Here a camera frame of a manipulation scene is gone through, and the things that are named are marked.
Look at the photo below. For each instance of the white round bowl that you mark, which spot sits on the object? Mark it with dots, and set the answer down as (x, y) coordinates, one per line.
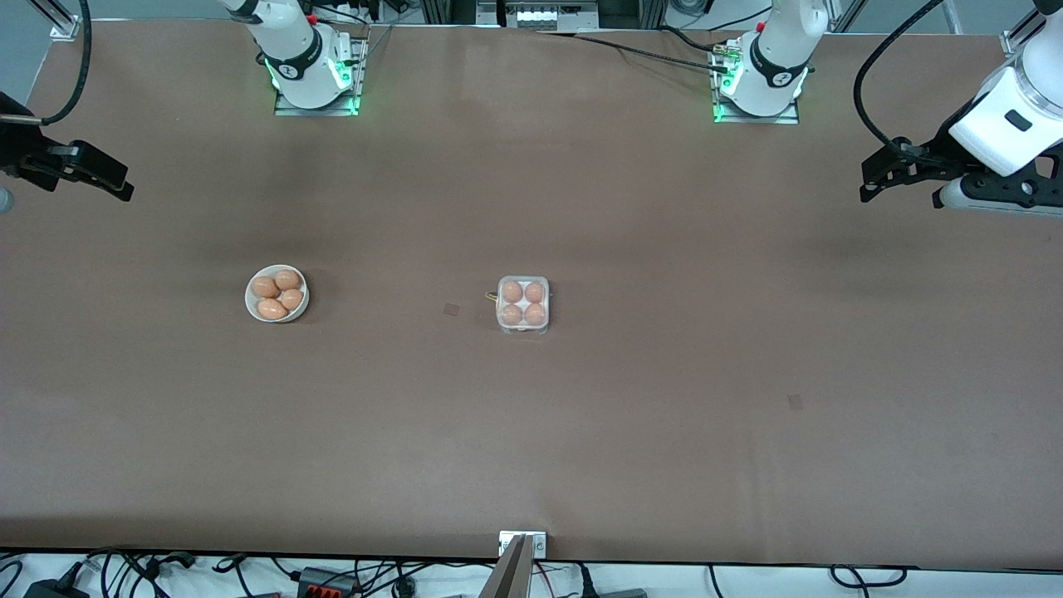
(252, 309)

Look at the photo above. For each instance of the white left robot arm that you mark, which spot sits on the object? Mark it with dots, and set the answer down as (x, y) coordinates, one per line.
(781, 50)

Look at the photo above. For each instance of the white electrical terminal box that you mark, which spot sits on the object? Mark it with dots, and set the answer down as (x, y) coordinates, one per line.
(540, 15)

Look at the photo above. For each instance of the black power adapter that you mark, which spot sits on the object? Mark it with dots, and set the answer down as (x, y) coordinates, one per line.
(54, 591)

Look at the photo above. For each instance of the clear plastic egg box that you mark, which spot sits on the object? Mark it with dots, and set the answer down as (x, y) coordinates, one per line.
(523, 330)

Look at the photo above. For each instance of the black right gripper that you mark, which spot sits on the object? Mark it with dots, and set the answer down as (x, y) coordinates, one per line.
(18, 148)

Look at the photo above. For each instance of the grey camera mount pole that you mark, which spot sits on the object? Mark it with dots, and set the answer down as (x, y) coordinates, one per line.
(511, 577)

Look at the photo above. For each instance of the brown egg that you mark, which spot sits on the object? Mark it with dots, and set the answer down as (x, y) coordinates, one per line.
(272, 310)
(536, 314)
(291, 299)
(512, 315)
(265, 287)
(288, 279)
(512, 291)
(536, 291)

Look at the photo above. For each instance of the aluminium corner profile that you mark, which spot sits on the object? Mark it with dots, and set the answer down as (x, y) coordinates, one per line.
(65, 25)

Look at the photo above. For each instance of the silver metal bracket plate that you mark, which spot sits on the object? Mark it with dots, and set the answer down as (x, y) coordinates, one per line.
(540, 546)

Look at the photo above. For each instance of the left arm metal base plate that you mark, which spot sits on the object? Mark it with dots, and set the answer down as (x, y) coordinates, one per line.
(789, 117)

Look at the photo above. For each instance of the black box orange connectors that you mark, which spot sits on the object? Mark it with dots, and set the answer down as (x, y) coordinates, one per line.
(320, 581)

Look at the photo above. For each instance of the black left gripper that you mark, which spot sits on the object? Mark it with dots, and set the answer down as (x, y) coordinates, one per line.
(942, 149)

